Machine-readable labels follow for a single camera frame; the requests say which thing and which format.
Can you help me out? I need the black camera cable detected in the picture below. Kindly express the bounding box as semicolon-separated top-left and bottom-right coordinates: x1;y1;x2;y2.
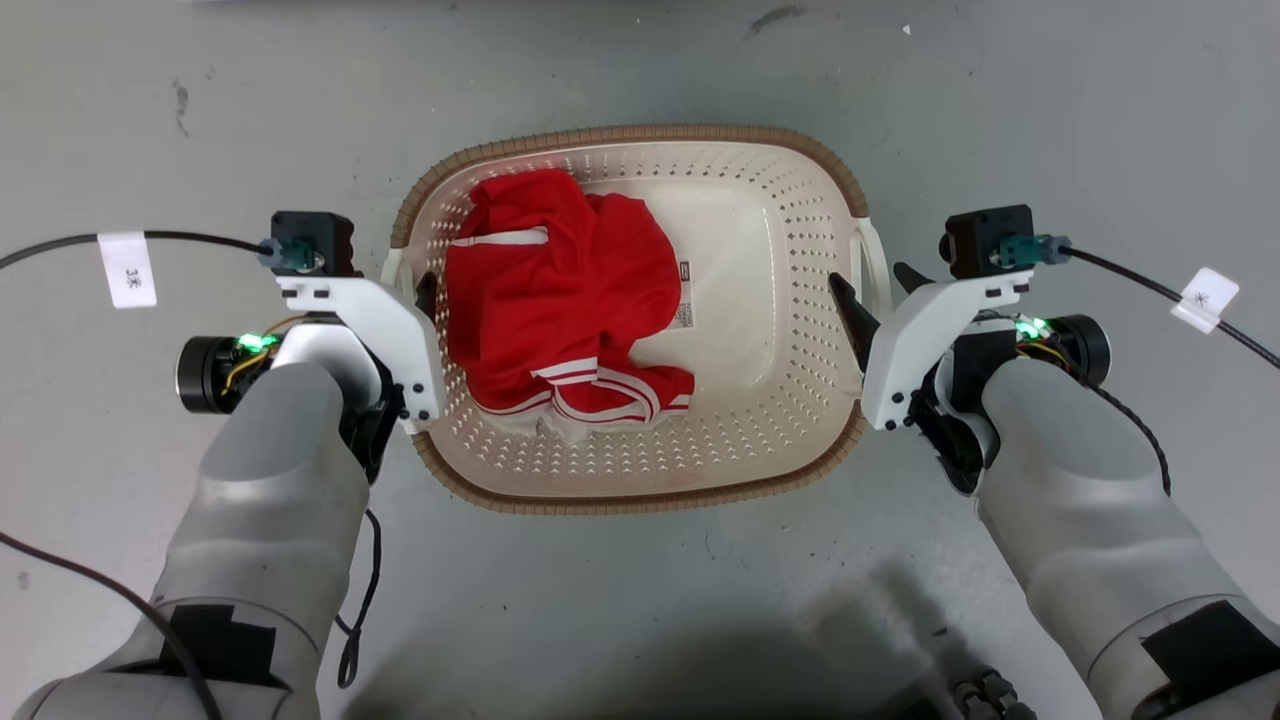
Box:
0;230;319;275
998;233;1280;371

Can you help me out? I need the cream perforated laundry basket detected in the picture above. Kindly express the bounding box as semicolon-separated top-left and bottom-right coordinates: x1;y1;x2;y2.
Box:
380;124;893;517

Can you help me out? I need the white rectangular paper cable tag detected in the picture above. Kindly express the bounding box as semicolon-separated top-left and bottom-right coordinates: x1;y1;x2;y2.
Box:
97;231;159;310

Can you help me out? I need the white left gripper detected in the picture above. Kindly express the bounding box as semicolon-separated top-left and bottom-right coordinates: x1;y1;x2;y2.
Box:
275;271;447;485

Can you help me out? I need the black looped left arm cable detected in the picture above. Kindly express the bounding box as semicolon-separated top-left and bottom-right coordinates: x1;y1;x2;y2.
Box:
335;508;385;690

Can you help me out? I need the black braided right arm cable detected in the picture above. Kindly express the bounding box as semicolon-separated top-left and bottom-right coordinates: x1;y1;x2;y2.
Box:
1078;380;1173;498

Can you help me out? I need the black left camera cable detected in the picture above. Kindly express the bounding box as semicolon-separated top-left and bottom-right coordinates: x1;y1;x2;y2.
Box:
0;230;319;275

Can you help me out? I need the red garment with white stripes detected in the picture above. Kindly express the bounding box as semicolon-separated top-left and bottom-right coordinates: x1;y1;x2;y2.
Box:
443;168;696;432

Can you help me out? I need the black right camera cable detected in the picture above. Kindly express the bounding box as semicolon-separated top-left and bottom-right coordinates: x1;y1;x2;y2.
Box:
998;233;1280;371

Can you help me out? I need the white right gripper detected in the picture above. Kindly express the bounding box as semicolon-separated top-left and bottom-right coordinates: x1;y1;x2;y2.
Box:
828;261;1036;496

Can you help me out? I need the white folded cable tag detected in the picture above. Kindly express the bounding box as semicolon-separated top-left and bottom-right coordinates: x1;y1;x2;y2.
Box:
1170;266;1242;335

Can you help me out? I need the thin black floor cable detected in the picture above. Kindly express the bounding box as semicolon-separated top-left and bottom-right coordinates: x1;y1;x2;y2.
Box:
0;531;225;720

